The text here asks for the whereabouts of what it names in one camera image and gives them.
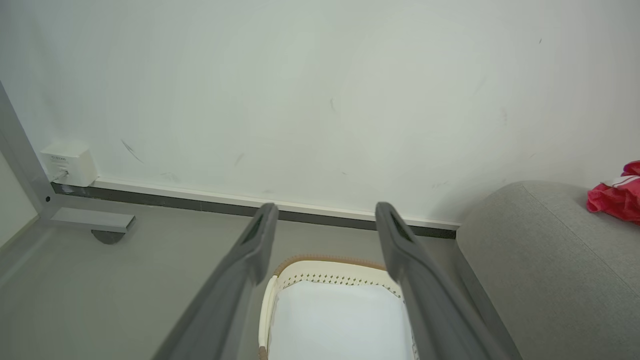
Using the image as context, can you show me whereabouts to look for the white wall socket box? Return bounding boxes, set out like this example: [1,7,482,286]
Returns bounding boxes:
[40,142,99,188]

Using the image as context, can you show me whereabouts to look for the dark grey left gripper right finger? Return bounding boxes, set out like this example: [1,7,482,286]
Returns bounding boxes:
[375,201,511,360]

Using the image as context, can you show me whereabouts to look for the red garment with white stripes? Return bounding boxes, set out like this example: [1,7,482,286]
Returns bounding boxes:
[586,160,640,224]

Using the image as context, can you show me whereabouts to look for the grey fabric sofa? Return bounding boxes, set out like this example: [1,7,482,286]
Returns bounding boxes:
[455,180,640,360]

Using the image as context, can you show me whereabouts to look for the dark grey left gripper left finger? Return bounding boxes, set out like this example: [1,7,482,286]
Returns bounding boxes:
[152,202,280,360]

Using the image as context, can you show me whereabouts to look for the white and dark skirting board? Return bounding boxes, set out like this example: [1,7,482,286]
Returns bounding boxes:
[51,176,461,239]

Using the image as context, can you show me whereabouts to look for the grey metal frame with foot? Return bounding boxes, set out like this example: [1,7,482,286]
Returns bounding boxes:
[0,80,136,246]

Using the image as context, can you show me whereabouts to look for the white plastic laundry basket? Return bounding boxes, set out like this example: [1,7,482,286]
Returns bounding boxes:
[258,254,418,360]

